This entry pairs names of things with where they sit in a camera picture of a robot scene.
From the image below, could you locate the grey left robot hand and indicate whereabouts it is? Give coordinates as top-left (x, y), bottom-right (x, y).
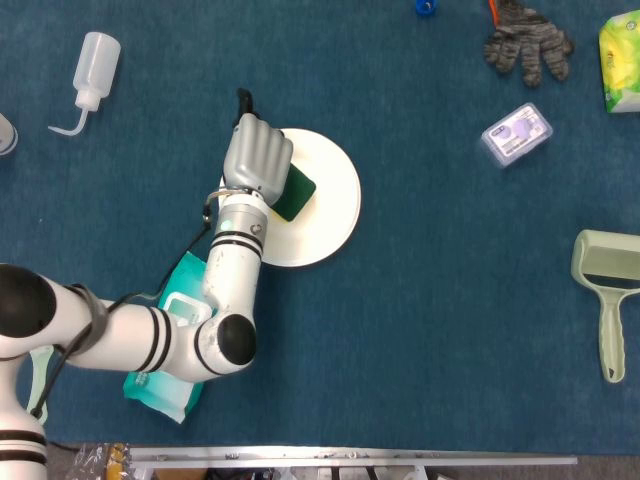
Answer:
top-left (222, 87), bottom-right (295, 206)

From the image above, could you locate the green and yellow sponge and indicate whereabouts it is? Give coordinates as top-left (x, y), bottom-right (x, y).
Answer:
top-left (269, 164), bottom-right (318, 223)

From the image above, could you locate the white round plate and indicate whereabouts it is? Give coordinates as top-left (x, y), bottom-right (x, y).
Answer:
top-left (218, 128), bottom-right (363, 268)

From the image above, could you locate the translucent squeeze wash bottle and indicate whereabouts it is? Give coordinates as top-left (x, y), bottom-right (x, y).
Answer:
top-left (47, 31), bottom-right (123, 137)

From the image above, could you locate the blue felt table mat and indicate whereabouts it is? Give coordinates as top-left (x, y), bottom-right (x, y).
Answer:
top-left (0, 0), bottom-right (640, 456)

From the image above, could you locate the white cylindrical container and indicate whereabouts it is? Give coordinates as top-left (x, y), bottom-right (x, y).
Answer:
top-left (0, 112), bottom-right (20, 158)

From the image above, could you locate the teal wet wipes pack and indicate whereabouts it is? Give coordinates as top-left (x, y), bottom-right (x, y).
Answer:
top-left (122, 250), bottom-right (219, 425)

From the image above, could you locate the small clear plastic box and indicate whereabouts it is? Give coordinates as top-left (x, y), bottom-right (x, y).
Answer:
top-left (480, 102), bottom-right (555, 170)

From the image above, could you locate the grey knitted work glove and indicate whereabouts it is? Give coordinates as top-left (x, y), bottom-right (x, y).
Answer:
top-left (482, 0), bottom-right (576, 89)

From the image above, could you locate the pale green scrub brush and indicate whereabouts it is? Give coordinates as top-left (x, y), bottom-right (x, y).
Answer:
top-left (24, 348), bottom-right (53, 428)

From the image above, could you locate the clear yellow plastic bag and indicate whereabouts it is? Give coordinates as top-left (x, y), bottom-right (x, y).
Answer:
top-left (71, 442), bottom-right (132, 480)

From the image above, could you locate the pale green lint roller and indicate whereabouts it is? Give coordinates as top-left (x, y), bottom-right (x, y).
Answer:
top-left (570, 229), bottom-right (640, 385)

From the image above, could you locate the yellow green tissue pack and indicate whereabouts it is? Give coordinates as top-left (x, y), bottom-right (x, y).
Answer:
top-left (598, 11), bottom-right (640, 115)

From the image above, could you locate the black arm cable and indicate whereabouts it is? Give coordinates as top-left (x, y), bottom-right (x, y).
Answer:
top-left (30, 183), bottom-right (240, 417)

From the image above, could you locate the aluminium table frame rail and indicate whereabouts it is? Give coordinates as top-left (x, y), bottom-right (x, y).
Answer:
top-left (128, 446), bottom-right (579, 470)

